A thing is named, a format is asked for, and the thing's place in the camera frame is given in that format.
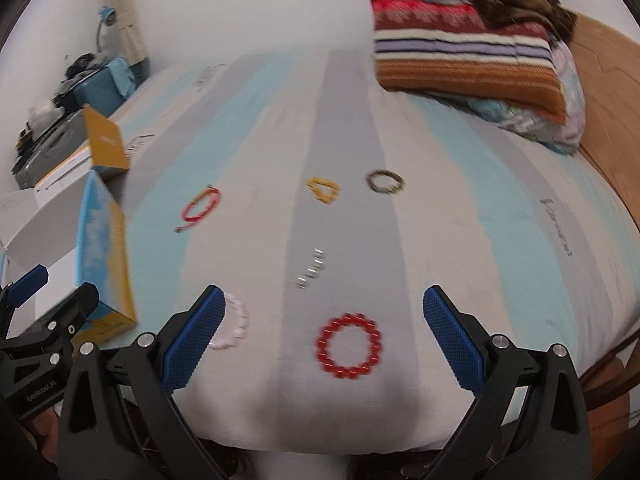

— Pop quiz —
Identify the red bead bracelet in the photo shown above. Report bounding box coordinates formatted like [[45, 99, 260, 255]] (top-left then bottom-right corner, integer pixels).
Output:
[[315, 312, 385, 378]]

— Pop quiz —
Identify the cream curtain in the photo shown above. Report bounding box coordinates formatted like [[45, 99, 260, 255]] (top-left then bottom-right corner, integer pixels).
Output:
[[95, 0, 151, 77]]

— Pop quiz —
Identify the white plastic bag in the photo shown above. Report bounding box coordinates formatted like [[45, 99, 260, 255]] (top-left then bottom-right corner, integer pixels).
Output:
[[27, 101, 67, 130]]

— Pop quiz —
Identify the silver white bead bracelet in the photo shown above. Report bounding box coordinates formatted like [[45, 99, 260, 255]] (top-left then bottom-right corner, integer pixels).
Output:
[[296, 247, 327, 291]]

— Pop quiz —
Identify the wooden headboard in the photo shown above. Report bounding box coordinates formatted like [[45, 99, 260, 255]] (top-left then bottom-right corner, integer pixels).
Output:
[[567, 12, 640, 233]]

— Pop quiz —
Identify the brown wooden bead bracelet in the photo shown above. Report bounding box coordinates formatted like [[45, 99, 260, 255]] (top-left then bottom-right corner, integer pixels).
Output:
[[365, 168, 406, 196]]

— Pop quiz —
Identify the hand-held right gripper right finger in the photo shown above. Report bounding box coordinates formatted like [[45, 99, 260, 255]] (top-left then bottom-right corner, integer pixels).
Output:
[[422, 285, 598, 480]]

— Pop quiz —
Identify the red cord bracelet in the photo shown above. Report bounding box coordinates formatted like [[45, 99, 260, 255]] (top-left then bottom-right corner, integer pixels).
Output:
[[175, 185, 222, 233]]

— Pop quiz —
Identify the pink bead bracelet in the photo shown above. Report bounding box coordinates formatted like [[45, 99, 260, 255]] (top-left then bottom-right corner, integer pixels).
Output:
[[209, 291, 250, 351]]

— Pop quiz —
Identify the yellow amber bracelet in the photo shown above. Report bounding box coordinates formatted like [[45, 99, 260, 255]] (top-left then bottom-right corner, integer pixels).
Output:
[[306, 176, 342, 206]]

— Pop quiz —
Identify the folded striped blanket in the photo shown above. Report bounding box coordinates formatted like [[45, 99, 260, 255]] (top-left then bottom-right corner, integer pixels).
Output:
[[370, 0, 568, 123]]

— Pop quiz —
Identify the person's left hand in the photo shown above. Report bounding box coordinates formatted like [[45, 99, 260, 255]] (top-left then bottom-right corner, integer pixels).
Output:
[[22, 407, 62, 466]]

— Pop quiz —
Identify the wooden chair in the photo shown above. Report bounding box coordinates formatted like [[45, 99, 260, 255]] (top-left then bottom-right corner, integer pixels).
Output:
[[580, 327, 640, 428]]

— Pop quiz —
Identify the grey suitcase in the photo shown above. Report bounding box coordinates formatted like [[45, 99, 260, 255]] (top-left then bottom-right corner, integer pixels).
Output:
[[15, 110, 92, 191]]

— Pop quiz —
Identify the blue yellow white cardboard box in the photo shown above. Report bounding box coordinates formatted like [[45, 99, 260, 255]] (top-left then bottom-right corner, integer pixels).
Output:
[[0, 105, 138, 346]]

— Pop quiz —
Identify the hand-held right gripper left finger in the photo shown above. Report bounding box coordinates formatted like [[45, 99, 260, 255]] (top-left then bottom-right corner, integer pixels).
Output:
[[56, 285, 256, 480]]

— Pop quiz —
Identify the teal suitcase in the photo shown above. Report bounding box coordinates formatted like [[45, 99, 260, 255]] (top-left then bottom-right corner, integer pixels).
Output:
[[65, 57, 138, 111]]

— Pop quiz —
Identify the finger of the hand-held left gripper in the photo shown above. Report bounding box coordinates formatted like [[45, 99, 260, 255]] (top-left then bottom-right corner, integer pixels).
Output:
[[10, 282, 101, 361], [0, 266, 49, 341]]

